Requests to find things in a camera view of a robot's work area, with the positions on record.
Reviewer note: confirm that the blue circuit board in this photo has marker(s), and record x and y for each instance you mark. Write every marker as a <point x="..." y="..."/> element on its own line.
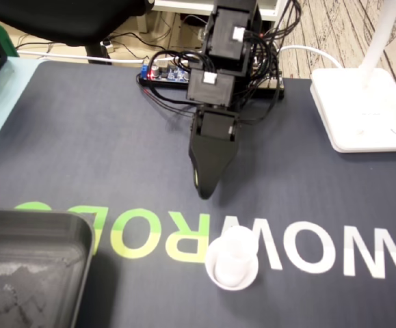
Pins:
<point x="173" y="73"/>

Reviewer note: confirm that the white power plug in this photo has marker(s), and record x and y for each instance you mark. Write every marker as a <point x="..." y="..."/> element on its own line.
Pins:
<point x="107" y="44"/>

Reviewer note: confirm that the white plastic cylinder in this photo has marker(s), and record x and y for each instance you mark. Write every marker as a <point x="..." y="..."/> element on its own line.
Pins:
<point x="235" y="246"/>

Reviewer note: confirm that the translucent white plastic cup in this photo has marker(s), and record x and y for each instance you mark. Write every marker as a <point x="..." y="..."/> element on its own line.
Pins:
<point x="232" y="284"/>

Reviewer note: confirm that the white shelf furniture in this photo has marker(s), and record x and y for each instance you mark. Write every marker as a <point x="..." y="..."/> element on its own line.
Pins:
<point x="184" y="5"/>

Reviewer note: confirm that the dark grey WOWROBO printed mat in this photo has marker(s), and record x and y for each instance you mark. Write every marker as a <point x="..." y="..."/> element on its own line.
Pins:
<point x="115" y="153"/>

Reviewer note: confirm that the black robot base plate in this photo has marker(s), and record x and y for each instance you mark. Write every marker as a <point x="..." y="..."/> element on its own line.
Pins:
<point x="149" y="82"/>

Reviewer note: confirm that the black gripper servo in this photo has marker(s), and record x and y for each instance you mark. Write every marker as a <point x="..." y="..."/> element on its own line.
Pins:
<point x="214" y="124"/>

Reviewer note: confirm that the black 3D-printed tray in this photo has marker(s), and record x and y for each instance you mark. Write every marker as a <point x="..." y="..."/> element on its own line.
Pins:
<point x="30" y="273"/>

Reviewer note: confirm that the white desk lamp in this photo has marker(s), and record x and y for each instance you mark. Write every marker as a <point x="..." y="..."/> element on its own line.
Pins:
<point x="355" y="112"/>

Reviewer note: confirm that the green plastic box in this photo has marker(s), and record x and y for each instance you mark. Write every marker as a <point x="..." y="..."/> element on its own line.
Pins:
<point x="8" y="44"/>

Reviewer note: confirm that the black office chair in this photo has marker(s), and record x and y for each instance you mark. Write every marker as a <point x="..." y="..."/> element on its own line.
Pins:
<point x="64" y="17"/>

